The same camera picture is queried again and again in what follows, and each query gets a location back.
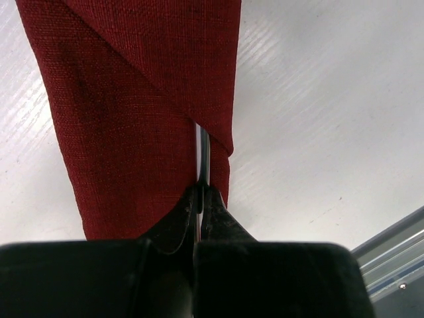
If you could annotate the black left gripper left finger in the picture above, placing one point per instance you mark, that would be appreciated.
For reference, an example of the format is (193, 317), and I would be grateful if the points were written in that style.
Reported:
(148, 276)

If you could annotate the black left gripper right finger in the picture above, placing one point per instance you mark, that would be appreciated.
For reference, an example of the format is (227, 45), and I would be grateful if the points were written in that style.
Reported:
(237, 276)

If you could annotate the silver metal spoon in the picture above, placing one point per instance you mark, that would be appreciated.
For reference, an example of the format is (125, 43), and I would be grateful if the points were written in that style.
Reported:
(203, 167)

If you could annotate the dark red cloth napkin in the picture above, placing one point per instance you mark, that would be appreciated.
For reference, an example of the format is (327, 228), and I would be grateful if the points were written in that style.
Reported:
(127, 82)

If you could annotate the aluminium front frame rail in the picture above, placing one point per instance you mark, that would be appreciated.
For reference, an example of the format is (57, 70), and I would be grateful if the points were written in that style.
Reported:
(392, 260)

